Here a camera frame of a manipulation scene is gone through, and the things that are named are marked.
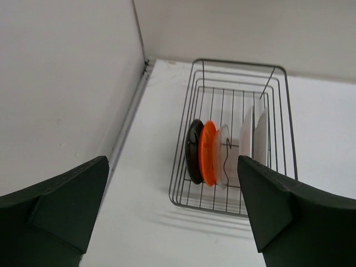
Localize orange plate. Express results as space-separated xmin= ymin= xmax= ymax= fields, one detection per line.
xmin=198 ymin=120 xmax=217 ymax=187

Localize grey wire dish rack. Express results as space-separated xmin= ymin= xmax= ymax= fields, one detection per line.
xmin=169 ymin=58 xmax=298 ymax=217

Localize white plate green rim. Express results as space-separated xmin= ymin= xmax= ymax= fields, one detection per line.
xmin=254 ymin=108 xmax=269 ymax=166

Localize white plate red characters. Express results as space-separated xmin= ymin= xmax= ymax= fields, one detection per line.
xmin=239 ymin=106 xmax=254 ymax=157

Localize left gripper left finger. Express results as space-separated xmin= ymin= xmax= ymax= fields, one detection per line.
xmin=1 ymin=156 xmax=109 ymax=266

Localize black plate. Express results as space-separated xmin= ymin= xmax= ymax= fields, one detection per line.
xmin=185 ymin=119 xmax=204 ymax=185

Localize clear glass plate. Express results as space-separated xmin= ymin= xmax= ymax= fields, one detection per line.
xmin=212 ymin=124 xmax=230 ymax=189

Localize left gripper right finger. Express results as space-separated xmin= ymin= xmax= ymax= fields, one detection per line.
xmin=237 ymin=156 xmax=355 ymax=266

